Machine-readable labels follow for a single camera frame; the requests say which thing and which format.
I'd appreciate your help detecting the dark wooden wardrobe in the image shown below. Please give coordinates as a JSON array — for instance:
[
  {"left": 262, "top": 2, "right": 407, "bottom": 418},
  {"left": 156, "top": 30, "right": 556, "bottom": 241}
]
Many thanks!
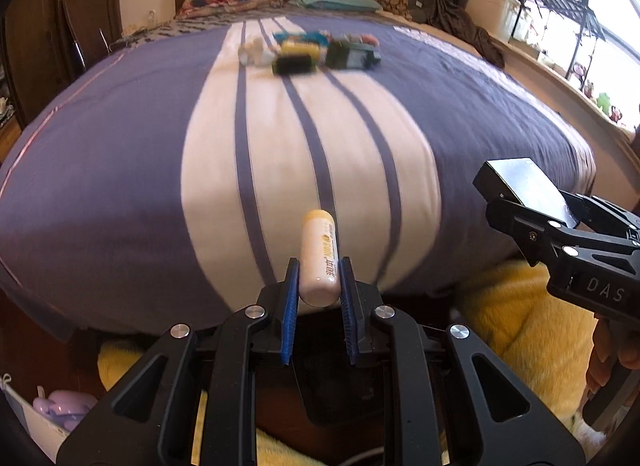
[{"left": 1, "top": 0, "right": 122, "bottom": 128}]

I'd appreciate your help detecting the teal pillow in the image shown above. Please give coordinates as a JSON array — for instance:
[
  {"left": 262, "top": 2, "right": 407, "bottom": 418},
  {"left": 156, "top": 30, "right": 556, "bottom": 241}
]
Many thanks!
[{"left": 288, "top": 0, "right": 383, "bottom": 13}]

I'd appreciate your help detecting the cream lip balm tube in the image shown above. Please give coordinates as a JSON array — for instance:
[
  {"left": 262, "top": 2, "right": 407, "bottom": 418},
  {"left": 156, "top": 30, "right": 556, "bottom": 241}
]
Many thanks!
[{"left": 298, "top": 209, "right": 341, "bottom": 308}]

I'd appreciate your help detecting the white storage box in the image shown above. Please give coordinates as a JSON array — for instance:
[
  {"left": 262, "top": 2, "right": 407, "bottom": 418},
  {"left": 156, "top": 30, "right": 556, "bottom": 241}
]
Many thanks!
[{"left": 465, "top": 0, "right": 521, "bottom": 42}]

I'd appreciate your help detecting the green dark box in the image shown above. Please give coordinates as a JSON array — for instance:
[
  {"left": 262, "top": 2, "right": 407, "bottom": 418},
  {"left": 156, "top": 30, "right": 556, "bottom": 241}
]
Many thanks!
[{"left": 324, "top": 41, "right": 382, "bottom": 70}]

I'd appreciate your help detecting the black patterned blanket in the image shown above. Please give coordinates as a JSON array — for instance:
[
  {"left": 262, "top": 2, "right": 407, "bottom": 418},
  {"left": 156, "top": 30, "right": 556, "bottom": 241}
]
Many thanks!
[{"left": 108, "top": 3, "right": 295, "bottom": 52}]

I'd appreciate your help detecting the blue snack wrapper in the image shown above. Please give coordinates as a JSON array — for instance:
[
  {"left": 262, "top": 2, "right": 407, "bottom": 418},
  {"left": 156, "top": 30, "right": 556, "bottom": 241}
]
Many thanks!
[{"left": 272, "top": 31, "right": 331, "bottom": 48}]

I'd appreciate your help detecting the person's right hand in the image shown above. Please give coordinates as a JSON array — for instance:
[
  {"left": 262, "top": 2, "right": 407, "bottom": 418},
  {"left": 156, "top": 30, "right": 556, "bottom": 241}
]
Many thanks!
[{"left": 586, "top": 317, "right": 640, "bottom": 394}]

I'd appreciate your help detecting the white bandage roll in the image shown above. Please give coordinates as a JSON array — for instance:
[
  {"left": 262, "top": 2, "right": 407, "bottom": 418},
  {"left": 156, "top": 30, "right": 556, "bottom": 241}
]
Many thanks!
[{"left": 238, "top": 36, "right": 279, "bottom": 67}]

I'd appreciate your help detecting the black metal rack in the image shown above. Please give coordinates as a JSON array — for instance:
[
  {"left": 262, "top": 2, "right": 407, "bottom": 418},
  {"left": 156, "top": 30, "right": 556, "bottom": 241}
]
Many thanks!
[{"left": 509, "top": 0, "right": 606, "bottom": 84}]

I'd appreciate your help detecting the yellow bottle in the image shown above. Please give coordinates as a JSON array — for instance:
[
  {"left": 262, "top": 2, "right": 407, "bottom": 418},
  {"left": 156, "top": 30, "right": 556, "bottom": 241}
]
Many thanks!
[{"left": 280, "top": 40, "right": 321, "bottom": 62}]

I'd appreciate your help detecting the colourful candy wrapper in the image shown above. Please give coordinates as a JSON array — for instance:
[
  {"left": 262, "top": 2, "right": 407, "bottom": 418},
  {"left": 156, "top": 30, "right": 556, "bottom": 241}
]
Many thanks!
[{"left": 332, "top": 33, "right": 380, "bottom": 48}]

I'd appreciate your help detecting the purple toy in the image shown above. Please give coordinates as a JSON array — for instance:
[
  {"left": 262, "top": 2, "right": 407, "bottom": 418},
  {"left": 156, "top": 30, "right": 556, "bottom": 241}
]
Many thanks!
[{"left": 32, "top": 387, "right": 98, "bottom": 431}]

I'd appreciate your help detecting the purple striped bed cover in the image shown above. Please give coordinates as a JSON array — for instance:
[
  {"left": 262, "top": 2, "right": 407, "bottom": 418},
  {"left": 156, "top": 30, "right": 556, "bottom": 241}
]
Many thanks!
[{"left": 1, "top": 14, "right": 596, "bottom": 339}]

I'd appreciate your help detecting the yellow fluffy blanket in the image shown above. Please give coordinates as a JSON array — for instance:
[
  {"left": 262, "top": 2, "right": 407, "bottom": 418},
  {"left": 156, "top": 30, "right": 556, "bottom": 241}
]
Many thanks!
[{"left": 96, "top": 260, "right": 606, "bottom": 466}]

